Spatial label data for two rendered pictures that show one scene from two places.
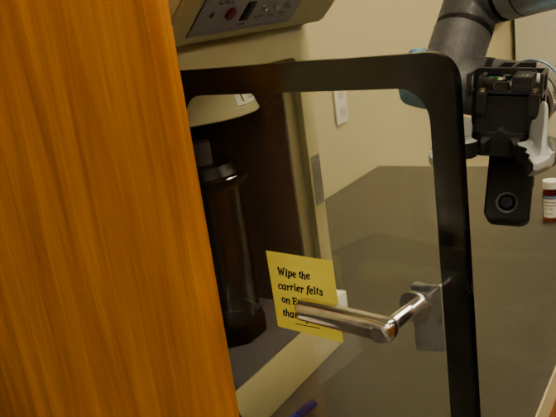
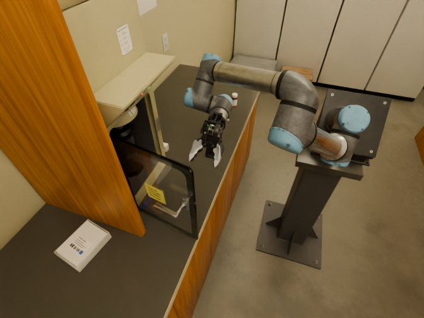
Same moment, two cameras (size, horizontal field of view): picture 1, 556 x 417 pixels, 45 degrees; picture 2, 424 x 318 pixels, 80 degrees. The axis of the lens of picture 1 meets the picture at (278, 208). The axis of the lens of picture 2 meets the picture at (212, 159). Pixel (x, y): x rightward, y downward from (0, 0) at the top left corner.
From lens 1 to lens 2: 0.46 m
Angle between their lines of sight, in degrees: 32
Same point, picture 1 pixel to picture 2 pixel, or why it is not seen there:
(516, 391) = (212, 183)
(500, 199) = (209, 153)
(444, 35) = (198, 87)
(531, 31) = not seen: outside the picture
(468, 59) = (205, 97)
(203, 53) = not seen: hidden behind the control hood
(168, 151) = (114, 172)
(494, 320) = not seen: hidden behind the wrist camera
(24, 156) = (63, 158)
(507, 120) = (211, 140)
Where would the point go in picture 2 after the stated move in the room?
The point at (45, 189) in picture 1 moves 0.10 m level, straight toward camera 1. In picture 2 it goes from (73, 166) to (81, 188)
